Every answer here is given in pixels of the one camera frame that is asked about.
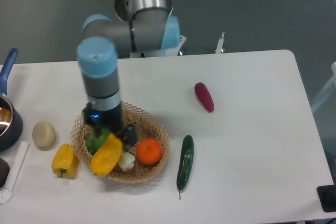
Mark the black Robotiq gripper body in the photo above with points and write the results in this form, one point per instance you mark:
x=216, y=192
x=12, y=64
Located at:
x=111, y=119

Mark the yellow mango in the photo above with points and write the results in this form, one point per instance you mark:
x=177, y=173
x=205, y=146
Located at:
x=107, y=156

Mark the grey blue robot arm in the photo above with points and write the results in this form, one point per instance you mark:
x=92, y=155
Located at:
x=146, y=26

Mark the woven wicker basket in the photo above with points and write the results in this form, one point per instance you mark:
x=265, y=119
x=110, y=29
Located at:
x=146, y=125

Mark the orange tangerine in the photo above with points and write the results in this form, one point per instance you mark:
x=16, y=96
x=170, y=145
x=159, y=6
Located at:
x=149, y=151

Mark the green bok choy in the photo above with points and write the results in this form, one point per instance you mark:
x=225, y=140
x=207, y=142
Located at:
x=126, y=161

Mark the yellow bell pepper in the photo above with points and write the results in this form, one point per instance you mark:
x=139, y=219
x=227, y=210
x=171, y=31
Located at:
x=65, y=162

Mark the beige round potato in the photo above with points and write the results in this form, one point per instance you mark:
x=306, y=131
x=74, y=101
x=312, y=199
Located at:
x=44, y=135

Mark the dark green cucumber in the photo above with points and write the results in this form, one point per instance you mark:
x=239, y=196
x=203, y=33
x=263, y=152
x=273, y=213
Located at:
x=186, y=162

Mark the purple sweet potato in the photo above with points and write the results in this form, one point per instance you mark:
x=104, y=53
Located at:
x=204, y=96

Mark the dark blue saucepan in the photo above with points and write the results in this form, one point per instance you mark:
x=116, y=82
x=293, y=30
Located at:
x=11, y=120

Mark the dark round object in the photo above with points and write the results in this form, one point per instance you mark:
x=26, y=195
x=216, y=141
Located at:
x=4, y=171

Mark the white rolled paper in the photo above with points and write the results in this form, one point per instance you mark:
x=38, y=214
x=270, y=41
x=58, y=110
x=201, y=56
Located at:
x=7, y=191

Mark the black device at edge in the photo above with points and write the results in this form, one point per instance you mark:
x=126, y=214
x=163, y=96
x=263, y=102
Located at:
x=327, y=197

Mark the white metal frame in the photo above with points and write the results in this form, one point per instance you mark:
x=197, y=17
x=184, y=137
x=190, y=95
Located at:
x=325, y=92

